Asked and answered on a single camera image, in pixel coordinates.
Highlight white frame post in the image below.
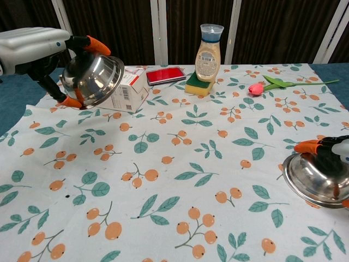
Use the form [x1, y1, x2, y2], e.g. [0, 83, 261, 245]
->
[151, 0, 169, 66]
[312, 0, 347, 65]
[222, 0, 243, 66]
[51, 0, 74, 38]

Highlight white cardboard product box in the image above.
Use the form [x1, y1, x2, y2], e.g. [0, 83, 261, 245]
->
[92, 64, 150, 113]

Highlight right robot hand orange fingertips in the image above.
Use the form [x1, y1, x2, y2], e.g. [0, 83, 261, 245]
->
[293, 135, 349, 210]

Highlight red ink pad case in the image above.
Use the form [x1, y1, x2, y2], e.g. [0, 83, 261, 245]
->
[146, 66, 186, 87]

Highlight beige sauce squeeze bottle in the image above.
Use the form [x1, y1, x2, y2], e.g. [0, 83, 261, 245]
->
[194, 23, 225, 82]

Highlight fruit and leaf print tablecloth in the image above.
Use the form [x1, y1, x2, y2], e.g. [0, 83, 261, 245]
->
[0, 63, 349, 262]

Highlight stainless steel bowl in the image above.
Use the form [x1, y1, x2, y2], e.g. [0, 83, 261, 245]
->
[59, 52, 125, 110]
[282, 151, 349, 210]

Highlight pink artificial tulip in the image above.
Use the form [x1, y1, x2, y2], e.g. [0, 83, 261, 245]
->
[248, 75, 340, 97]

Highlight yellow green scrub sponge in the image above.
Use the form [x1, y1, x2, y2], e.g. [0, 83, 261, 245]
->
[184, 71, 215, 97]

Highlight teal table cover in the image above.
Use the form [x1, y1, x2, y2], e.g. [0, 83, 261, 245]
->
[0, 63, 349, 137]

